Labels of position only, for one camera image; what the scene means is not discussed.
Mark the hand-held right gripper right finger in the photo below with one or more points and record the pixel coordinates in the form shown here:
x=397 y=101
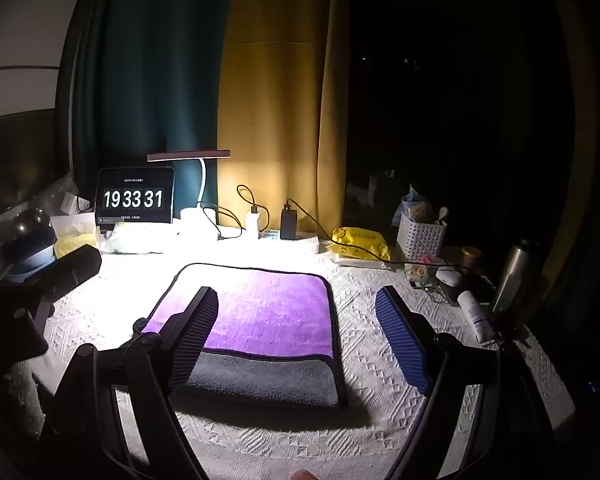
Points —
x=402 y=340

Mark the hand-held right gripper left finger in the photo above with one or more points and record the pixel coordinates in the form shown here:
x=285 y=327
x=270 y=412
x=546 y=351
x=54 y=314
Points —
x=196 y=340

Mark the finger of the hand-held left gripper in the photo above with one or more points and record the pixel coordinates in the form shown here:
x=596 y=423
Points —
x=75 y=264

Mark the purple and grey towel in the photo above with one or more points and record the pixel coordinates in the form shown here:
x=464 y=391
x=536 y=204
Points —
x=275 y=305

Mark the person's right hand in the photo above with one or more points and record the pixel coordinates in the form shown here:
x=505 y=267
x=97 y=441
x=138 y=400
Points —
x=306 y=475

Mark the blue and white round device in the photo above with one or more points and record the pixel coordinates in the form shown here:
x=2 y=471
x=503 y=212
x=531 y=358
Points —
x=30 y=255

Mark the pale plastic bag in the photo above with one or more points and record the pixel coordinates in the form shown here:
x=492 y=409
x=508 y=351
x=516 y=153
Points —
x=140 y=237

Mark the white cream tube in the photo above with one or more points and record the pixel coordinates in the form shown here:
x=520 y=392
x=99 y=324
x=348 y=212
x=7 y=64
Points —
x=475 y=317

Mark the black tablet clock display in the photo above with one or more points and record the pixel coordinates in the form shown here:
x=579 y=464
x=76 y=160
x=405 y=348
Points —
x=135 y=199

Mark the white plastic basket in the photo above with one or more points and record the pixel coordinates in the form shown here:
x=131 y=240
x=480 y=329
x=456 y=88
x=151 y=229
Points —
x=421 y=237

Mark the yellow wet wipes packet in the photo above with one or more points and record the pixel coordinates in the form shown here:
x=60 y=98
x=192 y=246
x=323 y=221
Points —
x=360 y=244

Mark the yellow lidded jar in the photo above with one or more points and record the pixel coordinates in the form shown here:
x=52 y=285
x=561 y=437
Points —
x=471 y=259

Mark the stainless steel thermos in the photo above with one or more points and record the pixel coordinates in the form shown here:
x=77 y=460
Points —
x=515 y=280

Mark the white power strip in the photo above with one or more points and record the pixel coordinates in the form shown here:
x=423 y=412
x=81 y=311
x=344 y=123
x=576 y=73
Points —
x=275 y=235

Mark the white charger plug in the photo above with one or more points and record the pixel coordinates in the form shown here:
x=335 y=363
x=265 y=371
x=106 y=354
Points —
x=253 y=221

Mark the white textured tablecloth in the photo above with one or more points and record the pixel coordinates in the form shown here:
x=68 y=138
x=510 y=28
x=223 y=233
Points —
x=290 y=440

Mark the white desk lamp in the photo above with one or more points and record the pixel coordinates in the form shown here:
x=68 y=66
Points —
x=200 y=185

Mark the black charger plug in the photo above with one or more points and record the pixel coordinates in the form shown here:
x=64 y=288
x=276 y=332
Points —
x=288 y=222

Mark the teal curtain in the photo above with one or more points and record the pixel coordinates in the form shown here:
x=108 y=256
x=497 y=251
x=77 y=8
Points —
x=155 y=70

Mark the yellow curtain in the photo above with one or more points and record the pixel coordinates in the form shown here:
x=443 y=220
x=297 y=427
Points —
x=285 y=110

